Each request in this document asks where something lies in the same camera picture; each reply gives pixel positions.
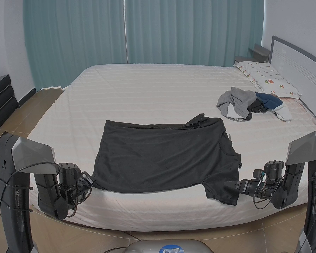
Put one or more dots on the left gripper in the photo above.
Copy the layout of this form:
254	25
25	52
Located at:
83	192

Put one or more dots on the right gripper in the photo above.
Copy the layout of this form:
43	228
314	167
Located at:
246	187

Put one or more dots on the black T-shirt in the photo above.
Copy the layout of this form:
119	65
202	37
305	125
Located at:
160	154

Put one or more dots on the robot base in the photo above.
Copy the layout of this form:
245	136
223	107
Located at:
168	247

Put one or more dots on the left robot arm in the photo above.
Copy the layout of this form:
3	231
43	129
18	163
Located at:
15	194

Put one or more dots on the pile of clothes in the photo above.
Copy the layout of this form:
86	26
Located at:
239	99

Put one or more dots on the white printed pillow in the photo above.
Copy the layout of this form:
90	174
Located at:
266	75

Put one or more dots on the bed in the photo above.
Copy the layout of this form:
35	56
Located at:
147	88

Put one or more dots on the black chest of drawers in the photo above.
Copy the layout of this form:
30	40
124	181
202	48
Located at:
0	101

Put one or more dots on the grey bedside table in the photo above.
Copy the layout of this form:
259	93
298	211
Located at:
259	51

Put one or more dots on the blue-green curtain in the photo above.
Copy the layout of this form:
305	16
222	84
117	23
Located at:
187	22
68	30

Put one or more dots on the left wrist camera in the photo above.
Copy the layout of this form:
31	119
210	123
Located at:
88	179

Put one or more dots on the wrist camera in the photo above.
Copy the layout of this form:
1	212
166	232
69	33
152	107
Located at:
88	179
258	174

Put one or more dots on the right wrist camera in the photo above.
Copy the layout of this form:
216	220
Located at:
258	174

